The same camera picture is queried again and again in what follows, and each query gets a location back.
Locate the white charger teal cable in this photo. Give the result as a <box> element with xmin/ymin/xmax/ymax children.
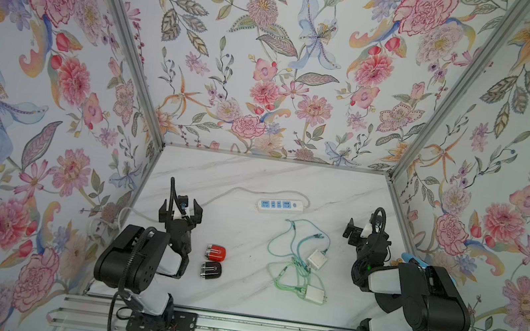
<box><xmin>264</xmin><ymin>215</ymin><xmax>334</xmax><ymax>274</ymax></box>

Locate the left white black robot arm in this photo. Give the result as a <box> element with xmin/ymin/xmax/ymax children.
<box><xmin>93</xmin><ymin>178</ymin><xmax>203</xmax><ymax>331</ymax></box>

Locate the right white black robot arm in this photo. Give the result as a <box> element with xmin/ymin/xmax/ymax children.
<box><xmin>343</xmin><ymin>207</ymin><xmax>472</xmax><ymax>331</ymax></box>

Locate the red electric shaver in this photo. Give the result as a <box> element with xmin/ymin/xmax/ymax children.
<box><xmin>205</xmin><ymin>244</ymin><xmax>227</xmax><ymax>263</ymax></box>

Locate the black electric shaver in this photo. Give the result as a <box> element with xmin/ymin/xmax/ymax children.
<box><xmin>200</xmin><ymin>261</ymin><xmax>223</xmax><ymax>280</ymax></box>

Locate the blue microphone on stand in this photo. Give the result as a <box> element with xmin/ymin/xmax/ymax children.
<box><xmin>397</xmin><ymin>253</ymin><xmax>456</xmax><ymax>287</ymax></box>

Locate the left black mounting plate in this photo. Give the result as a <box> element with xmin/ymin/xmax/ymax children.
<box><xmin>126</xmin><ymin>310</ymin><xmax>198</xmax><ymax>331</ymax></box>

